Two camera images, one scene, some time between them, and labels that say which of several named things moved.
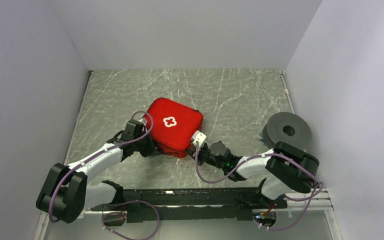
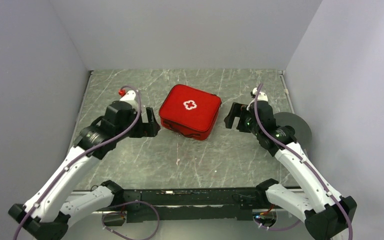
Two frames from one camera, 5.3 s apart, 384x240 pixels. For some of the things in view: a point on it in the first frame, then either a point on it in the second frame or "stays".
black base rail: (154, 205) stays
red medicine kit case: (174, 125) → (190, 112)
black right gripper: (200, 149) → (236, 111)
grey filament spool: (288, 127) stays
